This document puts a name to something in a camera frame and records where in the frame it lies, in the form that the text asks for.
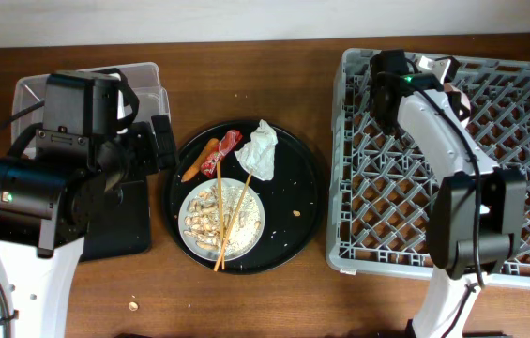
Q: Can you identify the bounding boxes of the orange carrot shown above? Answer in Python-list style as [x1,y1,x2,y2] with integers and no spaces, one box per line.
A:
[181,138,220,182]

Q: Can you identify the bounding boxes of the red snack wrapper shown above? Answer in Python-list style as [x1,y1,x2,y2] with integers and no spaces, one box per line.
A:
[200,130,242,178]

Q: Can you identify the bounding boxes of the grey plate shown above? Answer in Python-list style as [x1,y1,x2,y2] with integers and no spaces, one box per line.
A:
[177,177,266,263]

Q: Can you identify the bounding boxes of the peanut shells and rice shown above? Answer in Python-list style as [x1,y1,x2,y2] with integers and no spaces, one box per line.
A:
[182,183,263,257]

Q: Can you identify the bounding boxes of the white napkin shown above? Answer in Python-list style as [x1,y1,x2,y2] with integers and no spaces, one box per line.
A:
[235,119,278,181]

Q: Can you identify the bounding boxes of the wooden chopstick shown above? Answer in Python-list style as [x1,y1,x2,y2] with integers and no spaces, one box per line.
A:
[214,172,252,272]
[214,161,225,272]

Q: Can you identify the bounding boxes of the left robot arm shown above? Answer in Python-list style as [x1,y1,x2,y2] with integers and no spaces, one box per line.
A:
[0,68,178,337]

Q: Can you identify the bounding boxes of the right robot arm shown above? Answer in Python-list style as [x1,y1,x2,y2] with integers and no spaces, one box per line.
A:
[369,50,526,337]

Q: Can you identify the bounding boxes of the grey dishwasher rack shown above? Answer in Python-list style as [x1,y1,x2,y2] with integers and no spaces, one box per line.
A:
[326,48,530,289]

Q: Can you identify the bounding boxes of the black rectangular tray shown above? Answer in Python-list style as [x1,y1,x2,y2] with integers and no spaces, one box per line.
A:
[80,178,151,262]

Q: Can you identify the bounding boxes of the clear plastic bin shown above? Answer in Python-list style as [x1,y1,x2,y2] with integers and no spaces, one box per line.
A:
[10,62,170,143]

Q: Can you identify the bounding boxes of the peanut shell on table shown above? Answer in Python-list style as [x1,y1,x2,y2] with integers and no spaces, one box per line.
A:
[129,301,139,312]

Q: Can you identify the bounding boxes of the round black tray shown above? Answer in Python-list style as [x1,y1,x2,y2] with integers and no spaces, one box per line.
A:
[160,120,326,275]

